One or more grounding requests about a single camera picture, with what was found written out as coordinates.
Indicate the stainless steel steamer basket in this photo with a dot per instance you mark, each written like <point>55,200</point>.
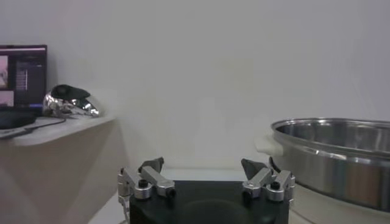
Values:
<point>335,176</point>

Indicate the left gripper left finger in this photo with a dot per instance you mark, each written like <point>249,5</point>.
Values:
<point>158,179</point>

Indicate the grey usb hub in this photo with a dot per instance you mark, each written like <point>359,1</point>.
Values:
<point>13,133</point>

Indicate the laptop with purple screen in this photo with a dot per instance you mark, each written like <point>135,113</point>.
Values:
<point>27,79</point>

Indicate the black computer mouse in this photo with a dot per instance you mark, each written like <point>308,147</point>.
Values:
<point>15,119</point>

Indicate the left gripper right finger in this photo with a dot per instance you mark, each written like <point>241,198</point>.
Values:
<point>262,179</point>

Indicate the white beige side table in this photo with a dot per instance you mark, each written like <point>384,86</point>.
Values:
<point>61,170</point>

